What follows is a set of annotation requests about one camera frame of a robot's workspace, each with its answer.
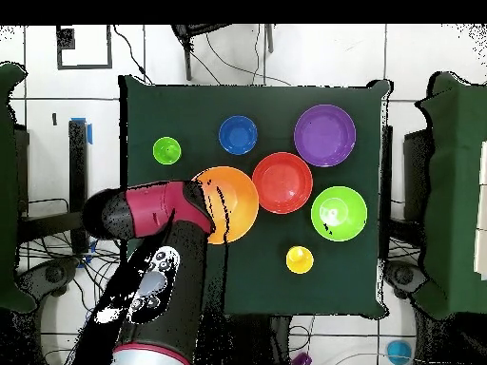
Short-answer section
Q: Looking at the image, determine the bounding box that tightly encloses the orange-red shallow bowl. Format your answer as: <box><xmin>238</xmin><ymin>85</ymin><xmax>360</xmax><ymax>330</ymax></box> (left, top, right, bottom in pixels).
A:
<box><xmin>251</xmin><ymin>151</ymin><xmax>314</xmax><ymax>215</ymax></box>

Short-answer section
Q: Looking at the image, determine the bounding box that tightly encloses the green bowl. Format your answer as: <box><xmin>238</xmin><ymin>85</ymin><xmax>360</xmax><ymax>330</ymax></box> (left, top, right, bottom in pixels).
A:
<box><xmin>310</xmin><ymin>185</ymin><xmax>369</xmax><ymax>242</ymax></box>

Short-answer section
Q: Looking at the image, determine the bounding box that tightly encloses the tangle of cables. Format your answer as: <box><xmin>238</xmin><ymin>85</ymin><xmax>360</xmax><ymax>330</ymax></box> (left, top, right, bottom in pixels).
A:
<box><xmin>18</xmin><ymin>227</ymin><xmax>128</xmax><ymax>365</ymax></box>

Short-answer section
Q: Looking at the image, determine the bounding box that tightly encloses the dark green tablecloth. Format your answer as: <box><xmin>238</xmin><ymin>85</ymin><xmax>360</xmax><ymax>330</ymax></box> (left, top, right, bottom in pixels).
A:
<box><xmin>118</xmin><ymin>74</ymin><xmax>393</xmax><ymax>318</ymax></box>

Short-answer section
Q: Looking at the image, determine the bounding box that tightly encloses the blue cup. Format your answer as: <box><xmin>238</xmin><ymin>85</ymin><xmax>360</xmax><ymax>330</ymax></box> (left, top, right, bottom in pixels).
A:
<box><xmin>385</xmin><ymin>339</ymin><xmax>413</xmax><ymax>365</ymax></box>

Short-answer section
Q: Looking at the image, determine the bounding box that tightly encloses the purple bowl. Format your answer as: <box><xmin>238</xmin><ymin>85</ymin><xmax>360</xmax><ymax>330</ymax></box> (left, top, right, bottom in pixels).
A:
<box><xmin>293</xmin><ymin>104</ymin><xmax>358</xmax><ymax>168</ymax></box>

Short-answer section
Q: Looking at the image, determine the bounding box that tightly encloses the large yellow-orange bowl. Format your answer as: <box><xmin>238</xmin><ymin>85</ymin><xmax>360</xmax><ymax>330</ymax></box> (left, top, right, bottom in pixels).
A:
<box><xmin>190</xmin><ymin>165</ymin><xmax>261</xmax><ymax>245</ymax></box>

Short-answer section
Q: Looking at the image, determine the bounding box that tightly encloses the black floor cable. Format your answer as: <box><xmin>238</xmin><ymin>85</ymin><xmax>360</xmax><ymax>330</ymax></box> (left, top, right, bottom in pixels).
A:
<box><xmin>112</xmin><ymin>25</ymin><xmax>153</xmax><ymax>86</ymax></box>

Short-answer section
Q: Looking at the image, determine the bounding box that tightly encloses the black table frame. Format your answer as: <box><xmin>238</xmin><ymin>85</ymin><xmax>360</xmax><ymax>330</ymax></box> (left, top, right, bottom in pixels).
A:
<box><xmin>380</xmin><ymin>125</ymin><xmax>431</xmax><ymax>259</ymax></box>
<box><xmin>16</xmin><ymin>119</ymin><xmax>90</xmax><ymax>254</ymax></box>

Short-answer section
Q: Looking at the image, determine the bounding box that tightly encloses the green cloth side table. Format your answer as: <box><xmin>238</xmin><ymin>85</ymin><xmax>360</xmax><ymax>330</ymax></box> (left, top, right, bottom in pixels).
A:
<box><xmin>412</xmin><ymin>71</ymin><xmax>487</xmax><ymax>320</ymax></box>
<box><xmin>0</xmin><ymin>62</ymin><xmax>37</xmax><ymax>315</ymax></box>

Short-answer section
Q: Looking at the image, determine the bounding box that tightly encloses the small dark blue bowl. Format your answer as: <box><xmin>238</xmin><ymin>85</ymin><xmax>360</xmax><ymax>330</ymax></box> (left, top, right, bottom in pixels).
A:
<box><xmin>218</xmin><ymin>115</ymin><xmax>259</xmax><ymax>156</ymax></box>

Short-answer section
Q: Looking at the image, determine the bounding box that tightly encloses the green cup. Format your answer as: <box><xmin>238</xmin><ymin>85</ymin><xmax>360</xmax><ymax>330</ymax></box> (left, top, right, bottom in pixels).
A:
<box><xmin>152</xmin><ymin>136</ymin><xmax>183</xmax><ymax>166</ymax></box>

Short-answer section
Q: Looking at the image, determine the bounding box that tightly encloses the black floor frame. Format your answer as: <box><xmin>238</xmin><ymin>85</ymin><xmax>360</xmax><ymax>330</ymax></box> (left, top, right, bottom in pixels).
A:
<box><xmin>55</xmin><ymin>25</ymin><xmax>113</xmax><ymax>70</ymax></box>

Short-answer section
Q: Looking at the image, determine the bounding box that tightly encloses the yellow cup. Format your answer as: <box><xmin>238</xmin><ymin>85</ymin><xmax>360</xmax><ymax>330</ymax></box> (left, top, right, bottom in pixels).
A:
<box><xmin>285</xmin><ymin>245</ymin><xmax>315</xmax><ymax>275</ymax></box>

